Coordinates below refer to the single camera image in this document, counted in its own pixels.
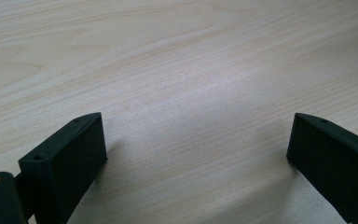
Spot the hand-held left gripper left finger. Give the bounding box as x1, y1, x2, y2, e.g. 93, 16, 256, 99
18, 112, 108, 224

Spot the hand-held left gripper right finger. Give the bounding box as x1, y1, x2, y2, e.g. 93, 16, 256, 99
286, 112, 358, 224

